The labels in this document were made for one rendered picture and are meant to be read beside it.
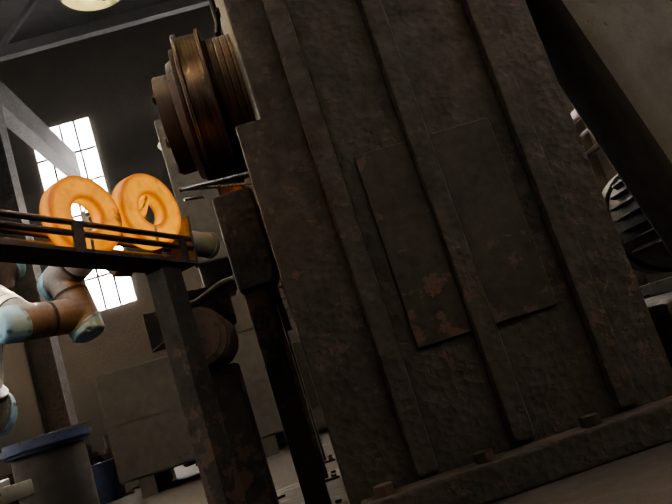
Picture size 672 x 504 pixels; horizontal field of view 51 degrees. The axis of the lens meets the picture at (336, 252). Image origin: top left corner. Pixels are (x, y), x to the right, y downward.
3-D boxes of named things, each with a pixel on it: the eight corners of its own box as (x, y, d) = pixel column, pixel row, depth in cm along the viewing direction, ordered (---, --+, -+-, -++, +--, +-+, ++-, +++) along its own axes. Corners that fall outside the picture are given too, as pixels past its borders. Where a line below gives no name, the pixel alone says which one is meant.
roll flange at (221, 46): (280, 200, 219) (239, 66, 227) (271, 151, 173) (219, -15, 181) (250, 209, 219) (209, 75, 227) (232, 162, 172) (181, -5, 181)
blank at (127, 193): (175, 180, 150) (164, 186, 151) (116, 166, 137) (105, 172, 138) (186, 249, 146) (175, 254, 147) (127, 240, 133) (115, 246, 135)
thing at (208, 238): (223, 253, 153) (217, 228, 155) (193, 250, 146) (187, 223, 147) (203, 263, 156) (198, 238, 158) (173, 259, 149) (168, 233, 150)
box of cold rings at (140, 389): (293, 439, 493) (261, 332, 506) (297, 447, 412) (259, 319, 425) (148, 487, 477) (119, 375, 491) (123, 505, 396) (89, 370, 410)
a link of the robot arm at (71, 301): (51, 351, 147) (32, 307, 151) (97, 342, 156) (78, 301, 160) (68, 332, 143) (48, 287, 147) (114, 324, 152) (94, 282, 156)
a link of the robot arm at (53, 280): (72, 306, 160) (58, 275, 163) (98, 279, 156) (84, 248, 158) (42, 308, 154) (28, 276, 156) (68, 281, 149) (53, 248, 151)
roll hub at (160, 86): (205, 182, 210) (180, 98, 215) (188, 151, 183) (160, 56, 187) (187, 187, 210) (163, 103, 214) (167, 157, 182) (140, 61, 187)
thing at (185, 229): (198, 263, 145) (188, 215, 148) (196, 263, 144) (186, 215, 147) (174, 275, 148) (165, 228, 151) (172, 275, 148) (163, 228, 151)
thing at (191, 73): (250, 209, 219) (209, 75, 227) (232, 162, 172) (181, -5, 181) (230, 215, 218) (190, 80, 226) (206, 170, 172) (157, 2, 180)
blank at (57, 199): (116, 183, 137) (105, 190, 138) (44, 167, 124) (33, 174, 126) (128, 257, 132) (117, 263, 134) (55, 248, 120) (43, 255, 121)
